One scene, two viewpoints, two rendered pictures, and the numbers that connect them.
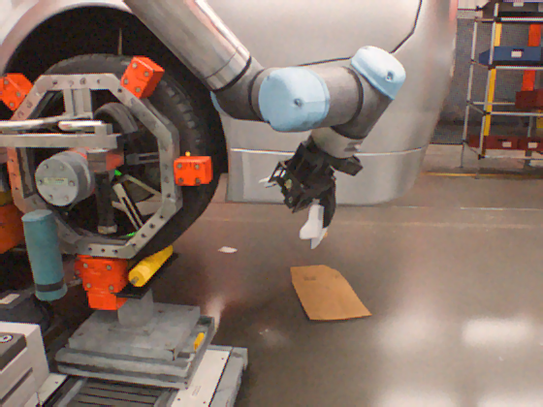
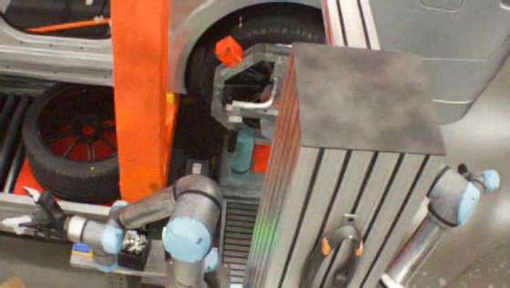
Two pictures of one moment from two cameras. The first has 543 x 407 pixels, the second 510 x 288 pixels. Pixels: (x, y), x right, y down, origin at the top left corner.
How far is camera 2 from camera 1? 2.07 m
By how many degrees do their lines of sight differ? 34
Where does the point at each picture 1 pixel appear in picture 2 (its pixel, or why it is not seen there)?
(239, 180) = not seen: hidden behind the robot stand
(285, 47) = (425, 48)
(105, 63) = (299, 37)
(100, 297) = (263, 167)
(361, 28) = (472, 46)
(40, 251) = (246, 156)
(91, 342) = (238, 182)
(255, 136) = not seen: hidden behind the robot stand
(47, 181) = (270, 128)
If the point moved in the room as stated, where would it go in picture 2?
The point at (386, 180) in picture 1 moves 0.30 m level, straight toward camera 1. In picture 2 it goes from (460, 113) to (464, 163)
